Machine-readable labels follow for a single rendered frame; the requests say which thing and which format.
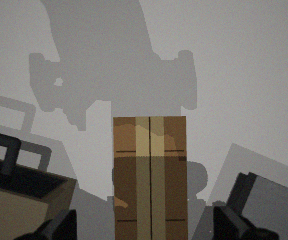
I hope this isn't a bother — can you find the brown cardboard box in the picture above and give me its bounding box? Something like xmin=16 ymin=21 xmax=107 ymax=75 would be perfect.
xmin=113 ymin=116 xmax=188 ymax=240

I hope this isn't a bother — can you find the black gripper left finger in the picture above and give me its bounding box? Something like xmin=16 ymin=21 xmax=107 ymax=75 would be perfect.
xmin=13 ymin=209 xmax=77 ymax=240

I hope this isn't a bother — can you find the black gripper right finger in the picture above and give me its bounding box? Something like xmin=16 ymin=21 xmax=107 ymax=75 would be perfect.
xmin=213 ymin=206 xmax=279 ymax=240

